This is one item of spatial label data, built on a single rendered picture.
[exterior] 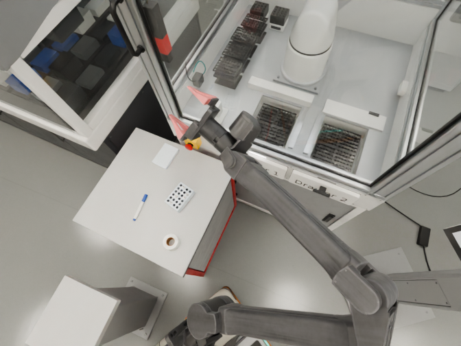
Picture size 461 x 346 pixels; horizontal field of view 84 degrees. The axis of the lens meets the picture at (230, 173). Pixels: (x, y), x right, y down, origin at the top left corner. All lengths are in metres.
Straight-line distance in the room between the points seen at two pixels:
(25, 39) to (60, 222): 1.61
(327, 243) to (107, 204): 1.14
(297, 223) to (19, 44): 1.03
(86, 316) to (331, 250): 1.12
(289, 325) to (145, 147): 1.16
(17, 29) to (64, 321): 1.12
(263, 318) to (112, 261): 1.72
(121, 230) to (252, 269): 1.00
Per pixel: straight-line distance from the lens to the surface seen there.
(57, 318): 1.45
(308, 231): 0.52
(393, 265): 2.19
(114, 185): 1.45
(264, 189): 0.57
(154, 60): 0.99
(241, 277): 1.97
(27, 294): 2.51
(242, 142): 0.65
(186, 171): 1.35
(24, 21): 1.17
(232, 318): 0.65
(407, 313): 2.21
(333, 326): 0.53
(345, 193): 1.18
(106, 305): 1.35
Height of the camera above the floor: 1.97
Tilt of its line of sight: 67 degrees down
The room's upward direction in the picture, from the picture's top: 7 degrees counter-clockwise
